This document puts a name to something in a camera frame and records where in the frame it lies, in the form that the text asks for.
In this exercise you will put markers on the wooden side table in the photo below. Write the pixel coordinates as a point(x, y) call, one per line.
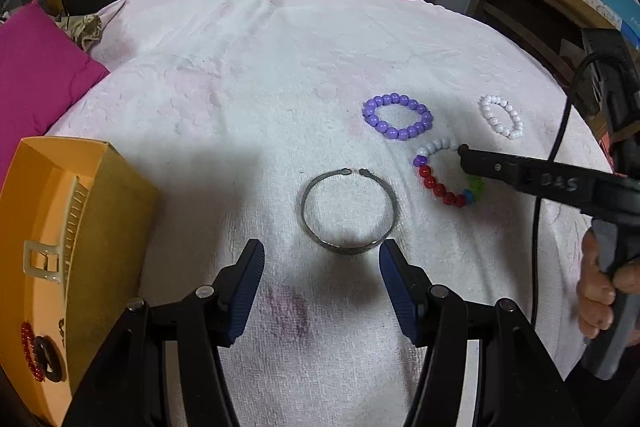
point(520, 12)

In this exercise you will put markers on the silver metal bangle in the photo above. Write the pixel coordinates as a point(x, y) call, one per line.
point(306, 217)

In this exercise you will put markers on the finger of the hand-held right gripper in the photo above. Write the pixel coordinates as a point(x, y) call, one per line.
point(525, 177)

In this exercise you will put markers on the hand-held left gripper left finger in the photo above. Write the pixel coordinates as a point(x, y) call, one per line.
point(245, 292)

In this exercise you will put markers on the beige hair claw clip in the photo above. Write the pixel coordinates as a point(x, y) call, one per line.
point(50, 264)

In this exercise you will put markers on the orange cardboard box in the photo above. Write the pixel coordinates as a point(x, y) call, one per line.
point(115, 207)

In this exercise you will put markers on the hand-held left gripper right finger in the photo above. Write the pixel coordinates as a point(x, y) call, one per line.
point(400, 297)

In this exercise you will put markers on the person's right hand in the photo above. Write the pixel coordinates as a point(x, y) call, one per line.
point(595, 292)

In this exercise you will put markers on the blue cardboard box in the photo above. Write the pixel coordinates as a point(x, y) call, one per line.
point(612, 2)

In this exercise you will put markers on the crumpled brown paper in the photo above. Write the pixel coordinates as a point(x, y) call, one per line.
point(82, 32)

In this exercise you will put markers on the pink cushion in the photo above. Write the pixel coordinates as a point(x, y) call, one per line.
point(35, 72)

